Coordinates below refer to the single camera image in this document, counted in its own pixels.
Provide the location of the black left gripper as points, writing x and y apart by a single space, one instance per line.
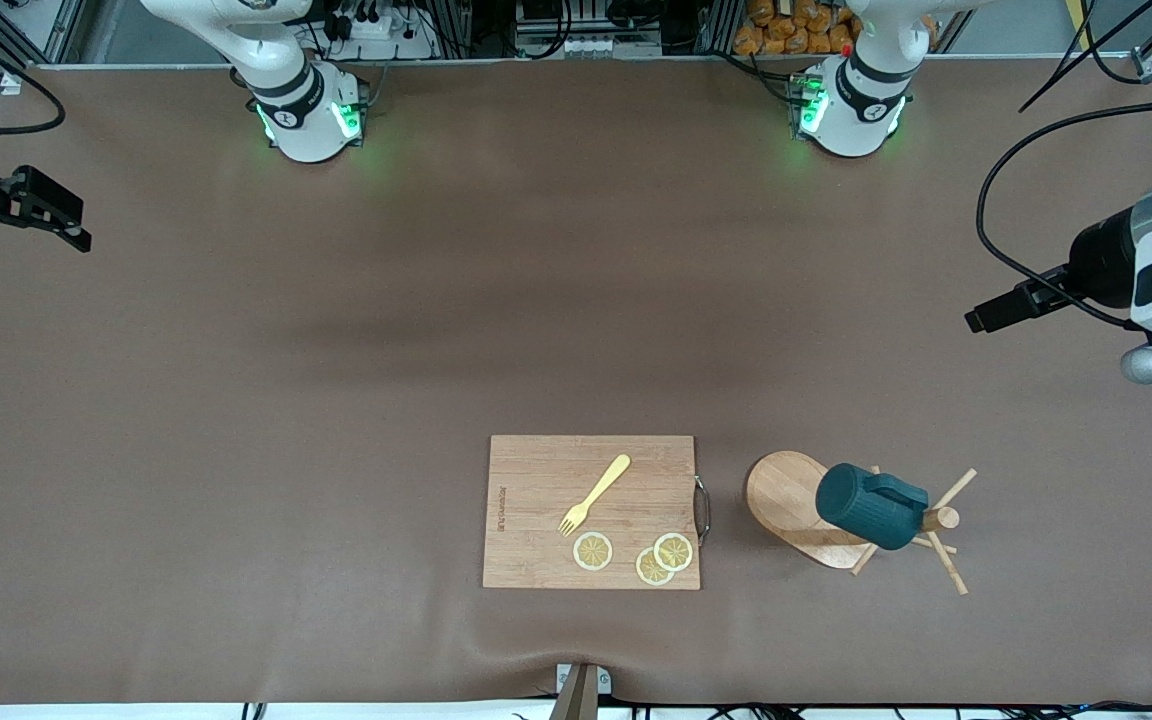
1099 262

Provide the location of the dark green ribbed cup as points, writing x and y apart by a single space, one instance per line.
866 505

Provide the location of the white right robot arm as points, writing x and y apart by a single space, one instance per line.
306 110

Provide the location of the wooden cup rack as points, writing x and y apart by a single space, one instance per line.
781 495

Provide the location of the pile of orange items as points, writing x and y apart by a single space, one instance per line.
786 35

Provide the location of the brown table mat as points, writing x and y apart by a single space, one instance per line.
236 550

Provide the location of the white power strip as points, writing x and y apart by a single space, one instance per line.
376 30

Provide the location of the lemon slice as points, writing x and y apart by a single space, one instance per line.
674 551
648 572
593 551

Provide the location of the yellow plastic fork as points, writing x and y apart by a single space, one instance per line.
596 492

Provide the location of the bamboo cutting board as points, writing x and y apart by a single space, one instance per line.
536 500

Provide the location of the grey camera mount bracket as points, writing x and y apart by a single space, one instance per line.
579 695

